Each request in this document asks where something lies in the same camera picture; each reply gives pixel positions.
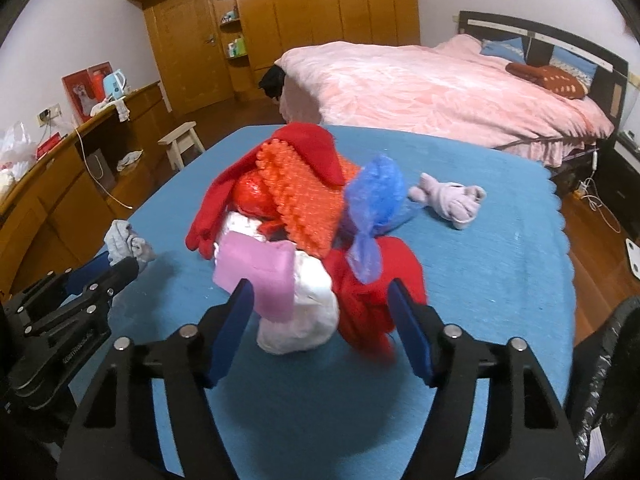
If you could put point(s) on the brown dotted pillow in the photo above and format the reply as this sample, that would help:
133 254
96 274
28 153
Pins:
555 80

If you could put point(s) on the light blue kettle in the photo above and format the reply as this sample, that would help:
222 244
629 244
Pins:
115 84

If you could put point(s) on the pink paper sheet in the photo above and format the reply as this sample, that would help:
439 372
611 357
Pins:
255 270

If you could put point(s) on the red cloth glove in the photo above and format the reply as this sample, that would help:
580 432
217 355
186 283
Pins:
310 145

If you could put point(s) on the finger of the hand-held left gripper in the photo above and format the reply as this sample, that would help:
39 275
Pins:
122 271
85 272

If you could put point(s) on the light purple sock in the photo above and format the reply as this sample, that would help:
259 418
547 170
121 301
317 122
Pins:
455 202

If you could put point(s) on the green bottle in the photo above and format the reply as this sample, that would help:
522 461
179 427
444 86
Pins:
240 46

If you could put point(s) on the white towel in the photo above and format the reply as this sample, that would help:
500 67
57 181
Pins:
121 109

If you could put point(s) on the blue patterned pillow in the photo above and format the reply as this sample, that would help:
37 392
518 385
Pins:
575 62
502 47

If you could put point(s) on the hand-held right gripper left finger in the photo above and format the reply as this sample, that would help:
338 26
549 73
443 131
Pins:
232 325

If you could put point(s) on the white wooden stool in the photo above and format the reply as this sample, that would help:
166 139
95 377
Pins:
180 132

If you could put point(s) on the blue tablecloth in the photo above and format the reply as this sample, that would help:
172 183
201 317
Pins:
490 280

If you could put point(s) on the black cloth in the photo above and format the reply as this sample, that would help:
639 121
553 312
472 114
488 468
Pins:
272 82

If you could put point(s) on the white plastic bag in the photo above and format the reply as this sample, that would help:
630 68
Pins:
15 147

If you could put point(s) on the wooden door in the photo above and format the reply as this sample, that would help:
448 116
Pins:
185 50

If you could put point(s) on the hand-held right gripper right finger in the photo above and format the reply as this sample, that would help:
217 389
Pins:
407 325

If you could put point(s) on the beige wall socket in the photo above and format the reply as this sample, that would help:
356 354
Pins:
635 79

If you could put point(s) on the white wall socket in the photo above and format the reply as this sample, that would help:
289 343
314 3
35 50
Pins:
49 114

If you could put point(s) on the blue plastic bag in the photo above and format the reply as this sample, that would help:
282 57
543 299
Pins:
375 195

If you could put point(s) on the bed with pink blanket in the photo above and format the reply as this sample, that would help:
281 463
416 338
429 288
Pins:
425 90

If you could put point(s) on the grey crumpled cloth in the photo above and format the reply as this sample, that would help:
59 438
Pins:
125 240

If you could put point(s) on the wooden wardrobe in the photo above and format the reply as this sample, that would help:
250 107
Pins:
310 5

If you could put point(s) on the white paper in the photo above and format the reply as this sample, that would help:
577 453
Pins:
300 325

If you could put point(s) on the flat red box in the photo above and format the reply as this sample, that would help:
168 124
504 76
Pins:
50 144

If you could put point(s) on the grey rag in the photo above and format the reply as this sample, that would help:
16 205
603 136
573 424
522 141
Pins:
129 160

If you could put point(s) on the wooden sideboard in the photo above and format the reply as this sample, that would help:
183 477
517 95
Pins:
50 200

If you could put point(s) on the white bathroom scale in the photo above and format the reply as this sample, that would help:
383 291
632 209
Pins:
634 260

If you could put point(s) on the red box with dog picture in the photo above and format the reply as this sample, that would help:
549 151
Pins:
80 95

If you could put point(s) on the red shiny plastic bag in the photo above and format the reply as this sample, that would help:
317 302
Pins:
252 195

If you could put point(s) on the bin with black liner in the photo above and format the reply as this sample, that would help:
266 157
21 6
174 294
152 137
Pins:
610 360

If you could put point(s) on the orange bubble wrap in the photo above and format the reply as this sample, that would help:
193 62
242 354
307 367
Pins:
305 195

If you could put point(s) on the grey paper bag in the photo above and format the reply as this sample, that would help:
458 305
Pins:
102 172

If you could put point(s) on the red knit cloth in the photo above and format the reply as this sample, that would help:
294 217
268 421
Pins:
360 300

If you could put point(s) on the dark wooden bed headboard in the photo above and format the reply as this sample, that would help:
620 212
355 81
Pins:
470 22

